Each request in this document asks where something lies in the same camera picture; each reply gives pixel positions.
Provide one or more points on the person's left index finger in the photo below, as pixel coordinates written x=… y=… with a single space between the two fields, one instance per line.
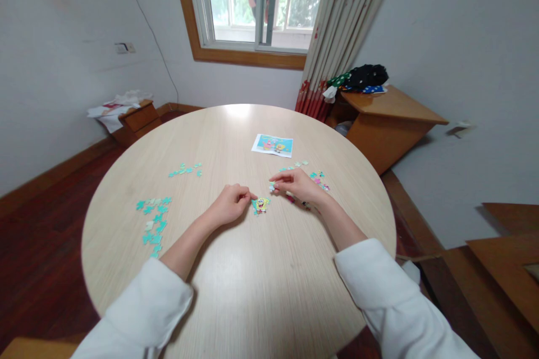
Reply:
x=243 y=190

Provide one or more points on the wooden cabinet with slanted top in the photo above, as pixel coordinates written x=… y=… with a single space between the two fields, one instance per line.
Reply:
x=387 y=127

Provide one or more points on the printed cartoon reference sheet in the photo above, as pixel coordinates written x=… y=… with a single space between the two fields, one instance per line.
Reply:
x=273 y=145

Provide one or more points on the person's right thumb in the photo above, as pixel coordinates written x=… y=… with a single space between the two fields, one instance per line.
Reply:
x=281 y=185

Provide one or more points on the large pile teal puzzle pieces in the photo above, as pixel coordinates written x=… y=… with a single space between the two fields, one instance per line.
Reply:
x=154 y=224

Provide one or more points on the person's right hand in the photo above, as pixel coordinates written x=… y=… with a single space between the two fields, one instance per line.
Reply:
x=304 y=187

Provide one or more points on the wooden-framed sliding window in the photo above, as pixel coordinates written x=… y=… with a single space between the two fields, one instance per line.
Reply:
x=248 y=1

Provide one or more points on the white wall fixture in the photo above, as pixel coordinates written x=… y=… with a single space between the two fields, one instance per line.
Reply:
x=461 y=127

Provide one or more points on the small wooden nightstand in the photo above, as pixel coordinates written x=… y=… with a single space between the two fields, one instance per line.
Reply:
x=137 y=120

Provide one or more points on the small cluster teal puzzle pieces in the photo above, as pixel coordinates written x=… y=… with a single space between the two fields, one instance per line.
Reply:
x=185 y=169

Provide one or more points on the assembled yellow cartoon puzzle section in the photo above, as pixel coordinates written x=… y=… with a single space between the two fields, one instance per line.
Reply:
x=261 y=206

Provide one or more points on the heap of polka-dot clothes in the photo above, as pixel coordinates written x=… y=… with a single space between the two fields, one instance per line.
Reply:
x=362 y=78

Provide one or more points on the white wall socket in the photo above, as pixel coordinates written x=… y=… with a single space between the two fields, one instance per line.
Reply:
x=124 y=47

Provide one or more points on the person's left thumb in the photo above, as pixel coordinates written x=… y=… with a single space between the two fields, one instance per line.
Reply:
x=245 y=199

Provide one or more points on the person's right index finger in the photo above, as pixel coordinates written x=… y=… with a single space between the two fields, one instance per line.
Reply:
x=283 y=175

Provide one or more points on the pile of mixed-colour puzzle pieces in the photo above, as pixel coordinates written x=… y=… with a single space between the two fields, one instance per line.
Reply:
x=316 y=176

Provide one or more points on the person's right fingers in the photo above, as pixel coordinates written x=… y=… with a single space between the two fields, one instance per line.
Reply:
x=300 y=200

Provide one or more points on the cream curtain with red flowers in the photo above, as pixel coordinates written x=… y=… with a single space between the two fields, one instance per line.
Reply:
x=337 y=31

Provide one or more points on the single pale puzzle piece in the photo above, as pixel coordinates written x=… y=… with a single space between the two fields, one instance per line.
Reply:
x=272 y=186

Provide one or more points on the person's left hand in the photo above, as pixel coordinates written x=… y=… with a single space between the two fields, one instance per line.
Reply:
x=227 y=207

